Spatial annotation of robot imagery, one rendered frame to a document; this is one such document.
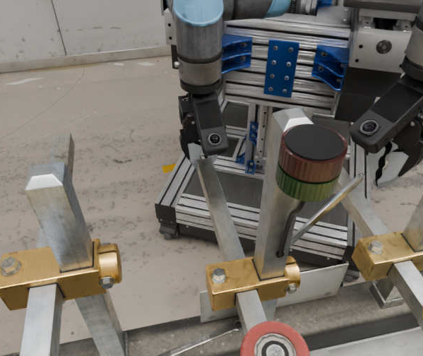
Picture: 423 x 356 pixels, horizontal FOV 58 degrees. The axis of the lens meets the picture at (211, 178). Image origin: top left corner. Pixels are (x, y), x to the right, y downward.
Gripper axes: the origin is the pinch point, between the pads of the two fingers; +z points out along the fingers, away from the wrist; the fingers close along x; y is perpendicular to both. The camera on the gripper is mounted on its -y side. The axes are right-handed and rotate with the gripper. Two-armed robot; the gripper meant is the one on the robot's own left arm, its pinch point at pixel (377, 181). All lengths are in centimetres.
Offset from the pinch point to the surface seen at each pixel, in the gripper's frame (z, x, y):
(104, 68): 93, 250, 29
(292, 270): 6.2, -2.8, -19.1
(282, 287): 7.9, -3.5, -21.4
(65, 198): -15.4, 5.8, -44.7
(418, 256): 6.5, -10.9, -0.8
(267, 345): 2.7, -10.6, -30.4
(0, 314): 93, 79, -76
